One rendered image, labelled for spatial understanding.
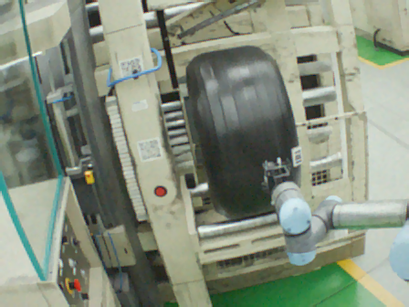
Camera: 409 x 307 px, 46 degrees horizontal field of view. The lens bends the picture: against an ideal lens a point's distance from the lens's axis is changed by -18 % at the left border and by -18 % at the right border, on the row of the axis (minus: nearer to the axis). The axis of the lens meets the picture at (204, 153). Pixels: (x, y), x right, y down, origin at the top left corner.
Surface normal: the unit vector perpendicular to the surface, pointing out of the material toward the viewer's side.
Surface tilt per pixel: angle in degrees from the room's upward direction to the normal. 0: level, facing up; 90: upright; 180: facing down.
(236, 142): 70
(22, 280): 0
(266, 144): 76
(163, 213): 90
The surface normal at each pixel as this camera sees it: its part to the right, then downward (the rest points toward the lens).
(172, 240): 0.11, 0.45
